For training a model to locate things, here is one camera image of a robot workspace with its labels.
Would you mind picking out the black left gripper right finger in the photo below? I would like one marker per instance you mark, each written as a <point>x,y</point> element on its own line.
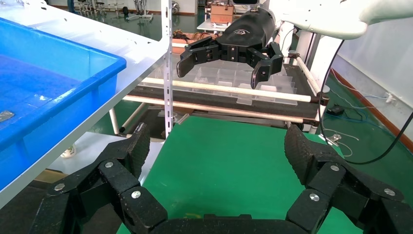
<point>348,193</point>

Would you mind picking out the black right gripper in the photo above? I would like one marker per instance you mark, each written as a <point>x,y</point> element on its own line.
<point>248,32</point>

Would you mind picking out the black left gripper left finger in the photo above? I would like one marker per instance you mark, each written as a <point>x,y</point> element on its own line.
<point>96,193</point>

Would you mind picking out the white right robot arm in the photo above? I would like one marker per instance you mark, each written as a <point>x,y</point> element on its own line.
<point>322,16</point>

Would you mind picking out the clear plastic compartment box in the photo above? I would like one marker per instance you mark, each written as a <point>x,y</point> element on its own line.
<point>232,75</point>

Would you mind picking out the blue plastic tray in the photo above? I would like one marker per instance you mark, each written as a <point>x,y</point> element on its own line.
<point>64,106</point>

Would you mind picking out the white background table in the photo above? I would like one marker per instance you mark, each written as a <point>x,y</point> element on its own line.
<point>209,26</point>

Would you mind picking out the small brown carton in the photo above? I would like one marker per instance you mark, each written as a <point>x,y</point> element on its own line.
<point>222,14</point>

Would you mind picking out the small white patterned jar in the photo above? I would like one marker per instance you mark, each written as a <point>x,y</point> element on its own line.
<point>68,151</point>

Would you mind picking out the black power adapter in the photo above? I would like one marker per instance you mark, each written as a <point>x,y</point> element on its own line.
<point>335,110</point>

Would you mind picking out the white power plug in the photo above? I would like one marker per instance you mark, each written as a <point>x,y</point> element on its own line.
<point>390,98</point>

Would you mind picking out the green table cloth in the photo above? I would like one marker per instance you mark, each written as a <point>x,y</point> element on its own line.
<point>226,168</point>

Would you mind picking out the perforated white angle post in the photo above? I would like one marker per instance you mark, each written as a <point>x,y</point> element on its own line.
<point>171,97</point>

